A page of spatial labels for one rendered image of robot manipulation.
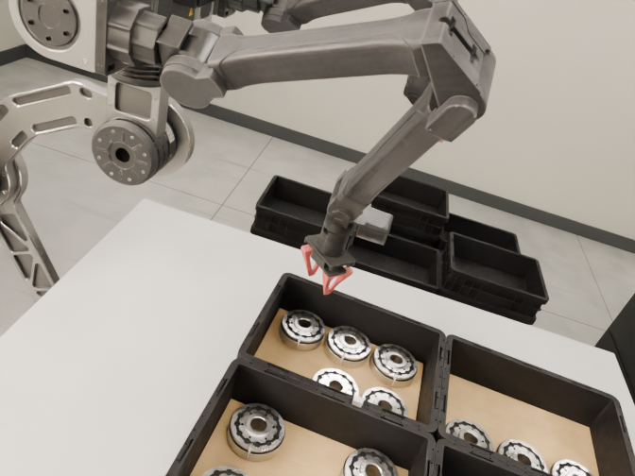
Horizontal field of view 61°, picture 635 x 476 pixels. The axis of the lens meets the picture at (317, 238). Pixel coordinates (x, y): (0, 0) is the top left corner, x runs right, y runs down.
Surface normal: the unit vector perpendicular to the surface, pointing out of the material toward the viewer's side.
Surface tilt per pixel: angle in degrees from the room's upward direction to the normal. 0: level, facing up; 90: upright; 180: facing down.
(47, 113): 90
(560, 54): 90
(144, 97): 90
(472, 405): 0
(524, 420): 0
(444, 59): 123
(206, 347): 0
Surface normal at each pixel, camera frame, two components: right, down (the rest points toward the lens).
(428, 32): -0.37, -0.50
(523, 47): -0.19, 0.50
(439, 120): -0.30, 0.86
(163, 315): 0.25, -0.80
